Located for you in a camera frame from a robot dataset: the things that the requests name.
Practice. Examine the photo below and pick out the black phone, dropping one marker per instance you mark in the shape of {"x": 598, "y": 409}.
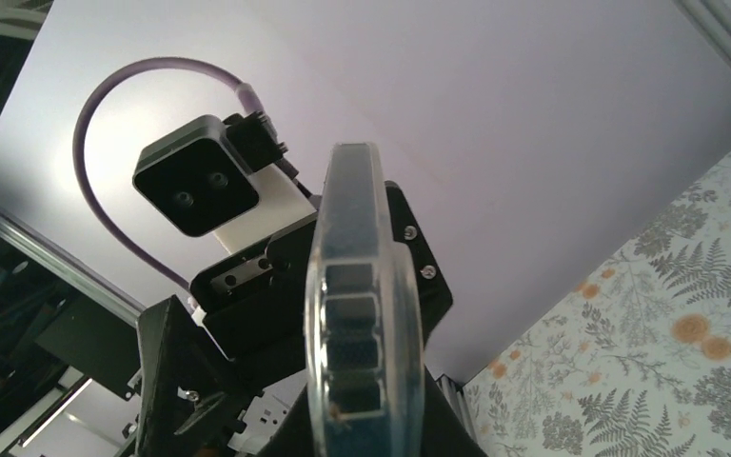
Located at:
{"x": 364, "y": 342}

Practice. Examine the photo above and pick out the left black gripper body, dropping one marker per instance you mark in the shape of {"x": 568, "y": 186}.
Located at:
{"x": 254, "y": 299}

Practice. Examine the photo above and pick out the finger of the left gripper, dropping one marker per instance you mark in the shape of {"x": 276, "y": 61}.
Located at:
{"x": 191, "y": 394}
{"x": 442, "y": 434}

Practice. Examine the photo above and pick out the floral table mat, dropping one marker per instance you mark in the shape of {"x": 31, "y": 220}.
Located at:
{"x": 634, "y": 361}

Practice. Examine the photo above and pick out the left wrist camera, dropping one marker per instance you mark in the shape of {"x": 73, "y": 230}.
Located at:
{"x": 228, "y": 178}

